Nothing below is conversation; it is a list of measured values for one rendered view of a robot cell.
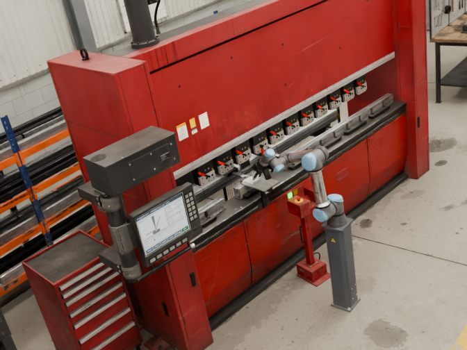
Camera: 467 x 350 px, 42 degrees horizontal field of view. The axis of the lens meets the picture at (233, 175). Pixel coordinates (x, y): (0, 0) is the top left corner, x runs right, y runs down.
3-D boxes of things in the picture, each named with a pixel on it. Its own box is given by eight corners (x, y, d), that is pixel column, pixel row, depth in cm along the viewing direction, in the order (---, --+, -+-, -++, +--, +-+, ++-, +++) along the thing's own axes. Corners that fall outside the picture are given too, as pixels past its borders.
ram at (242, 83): (160, 188, 428) (133, 81, 392) (153, 185, 433) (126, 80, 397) (395, 57, 598) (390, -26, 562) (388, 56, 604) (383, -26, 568)
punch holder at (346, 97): (345, 103, 557) (343, 86, 549) (338, 101, 563) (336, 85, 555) (354, 97, 565) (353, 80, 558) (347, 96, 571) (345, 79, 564)
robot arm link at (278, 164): (290, 163, 455) (280, 153, 457) (280, 169, 448) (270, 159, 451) (285, 169, 461) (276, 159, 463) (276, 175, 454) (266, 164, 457)
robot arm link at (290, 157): (331, 140, 428) (285, 149, 467) (322, 146, 422) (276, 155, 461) (338, 155, 431) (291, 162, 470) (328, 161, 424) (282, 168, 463)
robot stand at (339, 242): (361, 299, 489) (354, 219, 455) (349, 312, 477) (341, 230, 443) (341, 293, 500) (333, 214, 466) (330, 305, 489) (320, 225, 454)
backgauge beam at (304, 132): (162, 225, 472) (160, 214, 468) (152, 220, 482) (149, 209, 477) (340, 117, 603) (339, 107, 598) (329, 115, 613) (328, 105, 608)
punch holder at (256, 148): (256, 155, 489) (253, 136, 481) (249, 153, 495) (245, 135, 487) (268, 148, 497) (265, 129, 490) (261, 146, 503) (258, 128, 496)
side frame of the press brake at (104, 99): (190, 361, 459) (114, 73, 356) (127, 318, 518) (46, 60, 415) (214, 342, 473) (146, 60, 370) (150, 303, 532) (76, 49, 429)
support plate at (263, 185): (264, 192, 470) (264, 191, 469) (240, 184, 488) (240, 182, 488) (279, 182, 480) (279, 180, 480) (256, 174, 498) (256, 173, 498)
